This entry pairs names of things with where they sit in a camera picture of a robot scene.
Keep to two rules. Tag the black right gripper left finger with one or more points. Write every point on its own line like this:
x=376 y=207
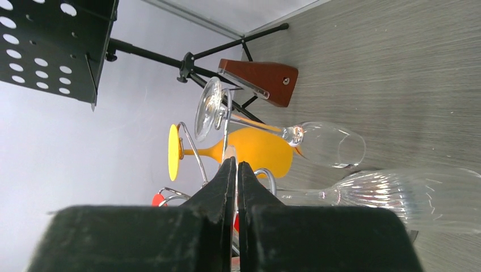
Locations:
x=194 y=236

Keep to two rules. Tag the clear ribbed wine glass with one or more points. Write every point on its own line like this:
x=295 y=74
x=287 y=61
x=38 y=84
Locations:
x=424 y=199

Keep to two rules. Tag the black music stand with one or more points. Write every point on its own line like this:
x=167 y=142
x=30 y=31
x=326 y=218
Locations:
x=60 y=47

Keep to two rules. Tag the brown wooden metronome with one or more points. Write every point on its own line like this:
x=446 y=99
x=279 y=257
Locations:
x=271 y=81

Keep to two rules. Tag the chrome wine glass rack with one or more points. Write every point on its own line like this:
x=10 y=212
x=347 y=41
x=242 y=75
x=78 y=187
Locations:
x=215 y=152

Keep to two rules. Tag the red wine glass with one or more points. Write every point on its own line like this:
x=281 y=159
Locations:
x=158 y=200

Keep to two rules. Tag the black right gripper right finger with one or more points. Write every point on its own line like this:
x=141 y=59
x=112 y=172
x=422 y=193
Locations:
x=278 y=237

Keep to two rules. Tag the yellow wine glass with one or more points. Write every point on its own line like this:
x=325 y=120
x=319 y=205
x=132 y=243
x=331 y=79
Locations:
x=259 y=148

